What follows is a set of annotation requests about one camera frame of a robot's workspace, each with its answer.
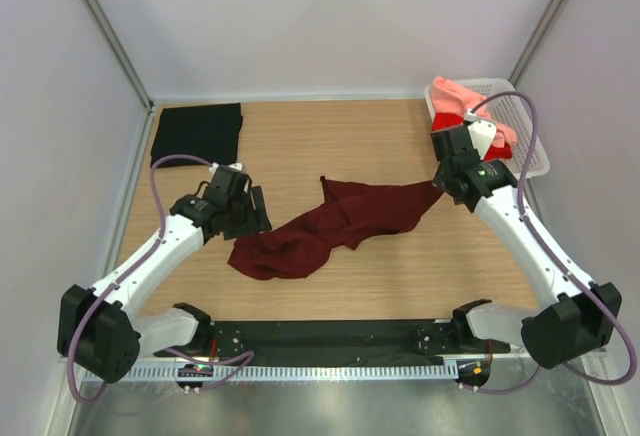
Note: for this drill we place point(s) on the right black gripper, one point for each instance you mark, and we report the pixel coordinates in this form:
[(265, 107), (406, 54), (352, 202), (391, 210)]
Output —
[(437, 176)]

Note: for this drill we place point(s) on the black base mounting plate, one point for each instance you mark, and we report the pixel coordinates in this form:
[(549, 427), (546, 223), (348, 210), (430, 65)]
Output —
[(345, 343)]

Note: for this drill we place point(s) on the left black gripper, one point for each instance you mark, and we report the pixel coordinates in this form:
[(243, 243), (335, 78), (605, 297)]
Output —
[(255, 222)]

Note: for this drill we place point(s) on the left aluminium frame post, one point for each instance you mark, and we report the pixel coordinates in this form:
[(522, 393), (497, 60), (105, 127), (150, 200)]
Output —
[(106, 29)]

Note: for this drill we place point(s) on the aluminium frame post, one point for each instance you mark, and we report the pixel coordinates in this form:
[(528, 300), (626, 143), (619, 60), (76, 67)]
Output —
[(106, 29), (542, 28)]

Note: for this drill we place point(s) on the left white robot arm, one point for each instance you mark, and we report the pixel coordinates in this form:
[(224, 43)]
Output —
[(100, 328)]

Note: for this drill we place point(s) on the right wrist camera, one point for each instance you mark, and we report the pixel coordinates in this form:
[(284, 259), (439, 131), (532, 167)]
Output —
[(482, 132)]

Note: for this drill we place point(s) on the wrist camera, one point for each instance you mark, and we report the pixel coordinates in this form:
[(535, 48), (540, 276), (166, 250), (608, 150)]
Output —
[(482, 132), (238, 166)]

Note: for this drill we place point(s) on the white slotted cable duct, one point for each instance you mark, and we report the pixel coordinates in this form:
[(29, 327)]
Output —
[(179, 371)]

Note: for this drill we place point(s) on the dark red t shirt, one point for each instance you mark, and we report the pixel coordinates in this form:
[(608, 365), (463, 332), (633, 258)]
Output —
[(350, 214)]

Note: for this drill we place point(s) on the bright red t shirt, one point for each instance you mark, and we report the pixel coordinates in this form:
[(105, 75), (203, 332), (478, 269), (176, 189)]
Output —
[(450, 121)]

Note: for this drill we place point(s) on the right aluminium frame post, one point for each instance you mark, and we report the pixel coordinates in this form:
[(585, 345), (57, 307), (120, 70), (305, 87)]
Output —
[(542, 28)]

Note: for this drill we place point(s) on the folded black t shirt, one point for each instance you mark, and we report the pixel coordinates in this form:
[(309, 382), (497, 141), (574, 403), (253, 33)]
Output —
[(209, 132)]

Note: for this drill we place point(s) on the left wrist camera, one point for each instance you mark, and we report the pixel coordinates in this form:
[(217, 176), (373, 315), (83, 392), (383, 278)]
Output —
[(238, 166)]

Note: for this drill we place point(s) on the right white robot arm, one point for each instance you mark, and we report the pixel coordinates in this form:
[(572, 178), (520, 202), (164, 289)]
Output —
[(574, 313)]

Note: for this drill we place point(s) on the pink t shirt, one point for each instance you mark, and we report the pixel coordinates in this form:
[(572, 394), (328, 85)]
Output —
[(448, 96)]

